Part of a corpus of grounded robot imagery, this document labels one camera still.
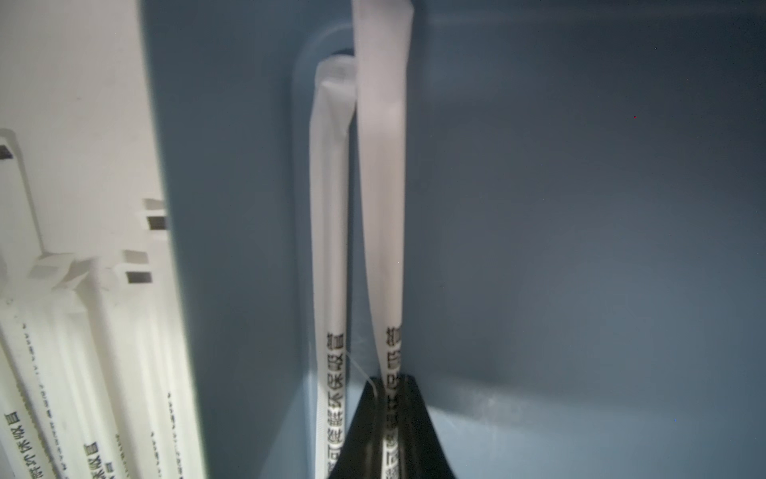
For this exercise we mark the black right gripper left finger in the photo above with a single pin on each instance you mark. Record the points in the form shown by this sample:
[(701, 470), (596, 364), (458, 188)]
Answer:
[(361, 454)]

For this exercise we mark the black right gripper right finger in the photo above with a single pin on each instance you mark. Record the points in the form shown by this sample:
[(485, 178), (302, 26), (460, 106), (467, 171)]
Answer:
[(421, 455)]

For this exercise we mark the blue storage tray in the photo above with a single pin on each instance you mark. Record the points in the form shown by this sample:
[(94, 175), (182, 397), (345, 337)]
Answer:
[(584, 269)]

